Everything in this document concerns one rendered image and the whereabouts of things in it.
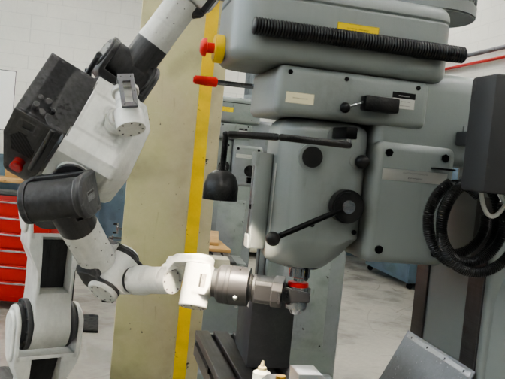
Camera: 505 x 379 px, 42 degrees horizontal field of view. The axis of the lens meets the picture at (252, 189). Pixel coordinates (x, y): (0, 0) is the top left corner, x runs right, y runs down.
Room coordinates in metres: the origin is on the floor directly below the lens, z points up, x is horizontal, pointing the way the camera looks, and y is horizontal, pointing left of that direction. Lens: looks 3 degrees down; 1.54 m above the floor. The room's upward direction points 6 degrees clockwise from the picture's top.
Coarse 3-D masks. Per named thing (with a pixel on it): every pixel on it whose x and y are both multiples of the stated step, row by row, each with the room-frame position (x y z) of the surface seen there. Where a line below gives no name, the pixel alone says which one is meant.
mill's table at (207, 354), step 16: (208, 336) 2.01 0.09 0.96; (224, 336) 2.03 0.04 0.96; (208, 352) 1.85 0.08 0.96; (224, 352) 1.89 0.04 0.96; (208, 368) 1.79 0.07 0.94; (224, 368) 1.72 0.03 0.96; (240, 368) 1.74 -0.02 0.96; (256, 368) 1.76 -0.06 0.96; (272, 368) 1.76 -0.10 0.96; (288, 368) 1.77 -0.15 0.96
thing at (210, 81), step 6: (198, 78) 1.49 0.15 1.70; (204, 78) 1.49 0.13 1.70; (210, 78) 1.49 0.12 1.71; (216, 78) 1.50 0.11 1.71; (204, 84) 1.49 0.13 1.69; (210, 84) 1.49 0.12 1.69; (216, 84) 1.50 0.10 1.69; (222, 84) 1.50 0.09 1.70; (228, 84) 1.51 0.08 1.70; (234, 84) 1.51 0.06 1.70; (240, 84) 1.51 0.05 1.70; (246, 84) 1.51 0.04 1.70; (252, 84) 1.52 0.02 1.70
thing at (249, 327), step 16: (256, 304) 1.75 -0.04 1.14; (240, 320) 1.90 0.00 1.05; (256, 320) 1.75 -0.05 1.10; (272, 320) 1.76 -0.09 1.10; (288, 320) 1.77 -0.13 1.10; (240, 336) 1.88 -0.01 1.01; (256, 336) 1.75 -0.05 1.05; (272, 336) 1.76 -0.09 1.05; (288, 336) 1.77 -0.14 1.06; (240, 352) 1.85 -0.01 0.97; (256, 352) 1.75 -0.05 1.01; (272, 352) 1.76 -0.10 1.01; (288, 352) 1.77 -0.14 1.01
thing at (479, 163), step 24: (480, 96) 1.18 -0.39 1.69; (504, 96) 1.15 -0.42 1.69; (480, 120) 1.17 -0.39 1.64; (504, 120) 1.15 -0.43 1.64; (480, 144) 1.16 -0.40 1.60; (504, 144) 1.15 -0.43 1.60; (480, 168) 1.16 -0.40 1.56; (504, 168) 1.15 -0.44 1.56; (480, 192) 1.16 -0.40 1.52; (504, 192) 1.15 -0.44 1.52
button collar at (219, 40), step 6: (216, 36) 1.38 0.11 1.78; (222, 36) 1.39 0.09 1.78; (216, 42) 1.37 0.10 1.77; (222, 42) 1.38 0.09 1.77; (216, 48) 1.37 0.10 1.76; (222, 48) 1.37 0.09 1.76; (216, 54) 1.38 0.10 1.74; (222, 54) 1.38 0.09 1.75; (216, 60) 1.39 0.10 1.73; (222, 60) 1.39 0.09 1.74
